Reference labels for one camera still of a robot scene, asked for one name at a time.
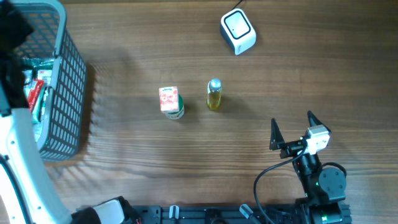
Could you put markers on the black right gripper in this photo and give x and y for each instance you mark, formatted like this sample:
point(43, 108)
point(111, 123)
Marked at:
point(277, 142)

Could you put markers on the green 3M gloves package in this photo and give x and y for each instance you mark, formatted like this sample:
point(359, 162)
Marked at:
point(42, 69)

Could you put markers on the yellow liquid bottle silver cap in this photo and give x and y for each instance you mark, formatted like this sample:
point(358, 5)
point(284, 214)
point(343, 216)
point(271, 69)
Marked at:
point(214, 90)

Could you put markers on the clear teal wipes packet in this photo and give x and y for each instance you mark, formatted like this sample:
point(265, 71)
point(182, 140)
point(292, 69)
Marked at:
point(38, 106)

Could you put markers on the red white tissue pack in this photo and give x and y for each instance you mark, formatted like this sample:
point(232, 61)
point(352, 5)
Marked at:
point(168, 97)

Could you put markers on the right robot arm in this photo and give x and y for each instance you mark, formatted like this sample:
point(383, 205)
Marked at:
point(324, 184)

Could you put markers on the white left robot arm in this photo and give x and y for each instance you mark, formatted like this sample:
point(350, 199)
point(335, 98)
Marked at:
point(26, 189)

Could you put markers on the white barcode scanner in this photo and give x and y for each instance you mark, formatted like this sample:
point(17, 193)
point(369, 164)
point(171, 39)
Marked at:
point(237, 31)

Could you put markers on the grey plastic shopping basket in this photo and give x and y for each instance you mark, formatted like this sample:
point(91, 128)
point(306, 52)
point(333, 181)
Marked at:
point(58, 135)

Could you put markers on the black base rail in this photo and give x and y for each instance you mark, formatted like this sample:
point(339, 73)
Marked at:
point(217, 214)

